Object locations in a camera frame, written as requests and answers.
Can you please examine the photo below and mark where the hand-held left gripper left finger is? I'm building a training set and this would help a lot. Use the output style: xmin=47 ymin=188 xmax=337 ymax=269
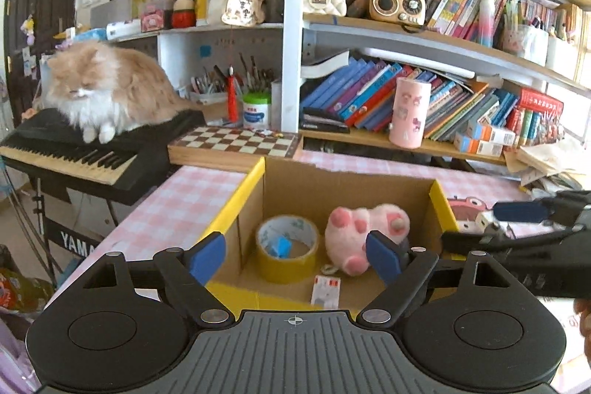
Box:
xmin=74 ymin=232 xmax=234 ymax=328

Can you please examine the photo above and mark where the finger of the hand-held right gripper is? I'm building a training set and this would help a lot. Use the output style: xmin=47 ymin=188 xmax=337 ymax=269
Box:
xmin=441 ymin=224 xmax=591 ymax=258
xmin=492 ymin=190 xmax=591 ymax=226

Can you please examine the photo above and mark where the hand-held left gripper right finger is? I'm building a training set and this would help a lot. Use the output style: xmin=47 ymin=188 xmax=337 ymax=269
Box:
xmin=355 ymin=230 xmax=527 ymax=328

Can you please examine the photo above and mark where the pink plush pig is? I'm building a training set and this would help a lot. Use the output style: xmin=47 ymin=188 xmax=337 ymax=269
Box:
xmin=324 ymin=204 xmax=411 ymax=276

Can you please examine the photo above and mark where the white packet with red label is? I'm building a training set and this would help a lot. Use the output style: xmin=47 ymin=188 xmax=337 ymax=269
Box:
xmin=311 ymin=275 xmax=341 ymax=308

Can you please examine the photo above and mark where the yellow tape roll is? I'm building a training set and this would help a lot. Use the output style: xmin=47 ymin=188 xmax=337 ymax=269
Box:
xmin=255 ymin=215 xmax=320 ymax=284

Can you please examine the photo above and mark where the yellow cardboard box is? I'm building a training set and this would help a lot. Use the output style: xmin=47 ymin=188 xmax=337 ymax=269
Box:
xmin=203 ymin=156 xmax=462 ymax=316

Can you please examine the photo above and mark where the pink checkered cloth desktop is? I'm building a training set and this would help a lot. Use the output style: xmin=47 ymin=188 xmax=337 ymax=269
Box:
xmin=46 ymin=154 xmax=591 ymax=394

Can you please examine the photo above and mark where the person's right hand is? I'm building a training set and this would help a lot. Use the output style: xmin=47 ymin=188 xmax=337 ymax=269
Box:
xmin=574 ymin=299 xmax=591 ymax=330

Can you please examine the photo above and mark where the stack of books and papers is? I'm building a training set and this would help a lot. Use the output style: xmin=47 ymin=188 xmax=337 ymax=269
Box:
xmin=503 ymin=136 xmax=591 ymax=194

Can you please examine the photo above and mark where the orange and white carton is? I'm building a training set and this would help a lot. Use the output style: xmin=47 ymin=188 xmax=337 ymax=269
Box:
xmin=454 ymin=131 xmax=503 ymax=158
xmin=466 ymin=119 xmax=516 ymax=145

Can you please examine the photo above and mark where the thick red dictionary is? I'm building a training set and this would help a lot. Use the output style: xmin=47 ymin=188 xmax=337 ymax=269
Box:
xmin=519 ymin=87 xmax=565 ymax=114

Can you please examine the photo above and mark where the wooden chessboard box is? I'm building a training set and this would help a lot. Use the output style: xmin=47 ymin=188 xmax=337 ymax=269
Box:
xmin=167 ymin=125 xmax=304 ymax=172

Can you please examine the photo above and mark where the black keyboard stand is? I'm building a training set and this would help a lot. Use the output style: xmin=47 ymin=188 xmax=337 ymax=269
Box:
xmin=0 ymin=163 xmax=121 ymax=279

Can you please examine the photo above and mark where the pink sticker cup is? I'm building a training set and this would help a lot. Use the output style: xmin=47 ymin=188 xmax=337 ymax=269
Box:
xmin=389 ymin=78 xmax=431 ymax=149

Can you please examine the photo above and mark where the black flat case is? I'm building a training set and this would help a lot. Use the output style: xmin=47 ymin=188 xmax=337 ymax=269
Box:
xmin=300 ymin=108 xmax=352 ymax=134

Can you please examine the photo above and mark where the white jar with green lid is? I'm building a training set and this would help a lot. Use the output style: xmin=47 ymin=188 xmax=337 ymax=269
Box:
xmin=242 ymin=93 xmax=272 ymax=130

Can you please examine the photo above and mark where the red tassel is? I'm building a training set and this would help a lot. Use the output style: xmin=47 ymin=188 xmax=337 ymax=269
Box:
xmin=225 ymin=27 xmax=241 ymax=124

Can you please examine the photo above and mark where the slanted row of colourful books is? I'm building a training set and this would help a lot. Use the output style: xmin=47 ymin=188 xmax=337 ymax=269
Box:
xmin=300 ymin=57 xmax=520 ymax=141

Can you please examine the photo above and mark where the white storage box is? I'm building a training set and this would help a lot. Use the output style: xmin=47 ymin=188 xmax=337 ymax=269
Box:
xmin=545 ymin=36 xmax=580 ymax=69

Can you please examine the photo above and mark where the black electronic keyboard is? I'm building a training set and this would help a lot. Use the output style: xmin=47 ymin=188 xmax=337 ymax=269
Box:
xmin=0 ymin=109 xmax=206 ymax=206

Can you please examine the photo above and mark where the pen cup with markers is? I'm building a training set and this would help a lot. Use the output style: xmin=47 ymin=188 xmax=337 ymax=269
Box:
xmin=501 ymin=0 xmax=550 ymax=67

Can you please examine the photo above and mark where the bundle of pens and brushes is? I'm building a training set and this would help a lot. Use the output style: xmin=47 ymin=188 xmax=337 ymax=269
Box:
xmin=189 ymin=52 xmax=278 ymax=104

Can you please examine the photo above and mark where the long white tube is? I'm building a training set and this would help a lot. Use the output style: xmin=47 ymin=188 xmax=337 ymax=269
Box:
xmin=360 ymin=48 xmax=476 ymax=78

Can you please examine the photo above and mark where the fluffy orange white cat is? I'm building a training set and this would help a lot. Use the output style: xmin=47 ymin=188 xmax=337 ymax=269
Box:
xmin=44 ymin=41 xmax=195 ymax=144

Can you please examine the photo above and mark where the colourful snack bag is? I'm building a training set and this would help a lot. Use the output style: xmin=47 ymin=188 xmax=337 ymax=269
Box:
xmin=0 ymin=267 xmax=56 ymax=312

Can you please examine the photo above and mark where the pastel striped bottle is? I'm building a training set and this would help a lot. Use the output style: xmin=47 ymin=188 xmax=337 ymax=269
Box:
xmin=478 ymin=0 xmax=497 ymax=48

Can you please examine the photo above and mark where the white booklet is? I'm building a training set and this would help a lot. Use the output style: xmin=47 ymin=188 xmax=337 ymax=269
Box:
xmin=300 ymin=50 xmax=351 ymax=78

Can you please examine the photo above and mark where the purple cloth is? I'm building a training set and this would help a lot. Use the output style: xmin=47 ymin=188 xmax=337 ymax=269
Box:
xmin=0 ymin=315 xmax=42 ymax=394

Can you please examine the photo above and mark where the wooden retro radio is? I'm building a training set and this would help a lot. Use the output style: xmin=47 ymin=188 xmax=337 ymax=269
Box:
xmin=369 ymin=0 xmax=426 ymax=28

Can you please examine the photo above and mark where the pink printed box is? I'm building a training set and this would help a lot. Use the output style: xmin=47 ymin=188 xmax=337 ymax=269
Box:
xmin=140 ymin=8 xmax=166 ymax=32

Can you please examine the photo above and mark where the white bookshelf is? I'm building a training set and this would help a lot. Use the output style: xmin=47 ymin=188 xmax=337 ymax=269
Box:
xmin=157 ymin=0 xmax=591 ymax=173

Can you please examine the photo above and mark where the dark wooden door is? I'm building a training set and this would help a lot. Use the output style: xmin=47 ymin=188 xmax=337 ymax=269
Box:
xmin=0 ymin=0 xmax=88 ymax=122

